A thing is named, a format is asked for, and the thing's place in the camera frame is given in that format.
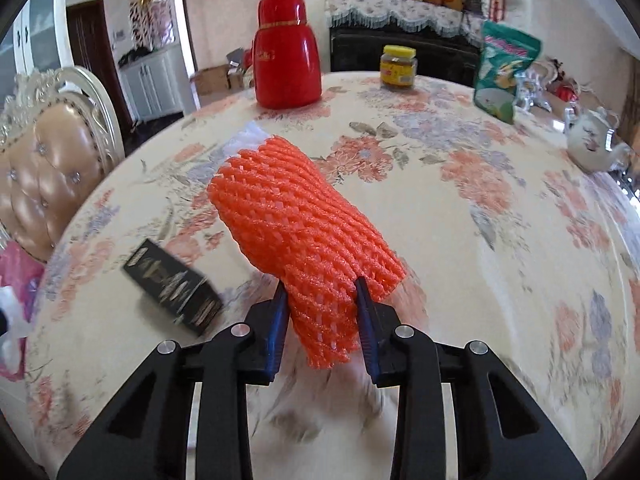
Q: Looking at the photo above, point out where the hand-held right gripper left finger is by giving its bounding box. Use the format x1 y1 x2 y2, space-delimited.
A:
56 280 291 480

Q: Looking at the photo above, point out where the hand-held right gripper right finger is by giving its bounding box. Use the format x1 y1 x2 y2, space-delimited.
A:
354 276 588 480

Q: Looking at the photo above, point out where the orange foam fruit net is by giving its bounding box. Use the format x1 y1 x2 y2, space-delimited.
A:
207 124 407 370

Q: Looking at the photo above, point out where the pink plastic bag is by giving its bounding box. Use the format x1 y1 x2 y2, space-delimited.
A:
0 245 46 383

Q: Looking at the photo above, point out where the black printed box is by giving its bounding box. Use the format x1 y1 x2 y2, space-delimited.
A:
122 238 223 338

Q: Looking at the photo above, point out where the yellow lid glass jar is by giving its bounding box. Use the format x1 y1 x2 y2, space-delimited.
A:
380 45 418 92

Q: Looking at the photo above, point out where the cardboard box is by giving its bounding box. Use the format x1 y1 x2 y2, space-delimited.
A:
194 66 231 96

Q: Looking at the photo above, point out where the black cabinet with lace cloth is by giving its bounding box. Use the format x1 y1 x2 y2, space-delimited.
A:
329 27 481 88

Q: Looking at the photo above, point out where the white low cabinet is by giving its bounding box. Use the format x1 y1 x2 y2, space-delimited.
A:
119 50 185 123

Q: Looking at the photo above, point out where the white tufted leather chair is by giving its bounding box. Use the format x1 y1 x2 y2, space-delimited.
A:
0 66 125 263

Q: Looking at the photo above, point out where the red thermos flask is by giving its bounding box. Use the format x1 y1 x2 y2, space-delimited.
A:
251 0 322 110

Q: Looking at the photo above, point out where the green snack bag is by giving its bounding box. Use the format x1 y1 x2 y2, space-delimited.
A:
472 21 543 125

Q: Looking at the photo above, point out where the white floral teapot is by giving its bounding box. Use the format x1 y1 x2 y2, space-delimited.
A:
565 107 632 173

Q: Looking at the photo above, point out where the white ornate sofa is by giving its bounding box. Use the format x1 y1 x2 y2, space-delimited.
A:
520 57 621 126

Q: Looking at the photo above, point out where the floral lace cloth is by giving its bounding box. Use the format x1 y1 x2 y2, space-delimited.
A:
325 0 486 38

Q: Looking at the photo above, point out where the dark wooden door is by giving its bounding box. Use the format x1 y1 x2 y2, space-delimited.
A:
66 1 135 126

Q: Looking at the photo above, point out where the white lattice screen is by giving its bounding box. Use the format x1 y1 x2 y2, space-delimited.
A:
129 0 176 51

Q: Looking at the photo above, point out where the white glass door wardrobe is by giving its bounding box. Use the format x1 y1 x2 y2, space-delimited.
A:
0 0 57 91

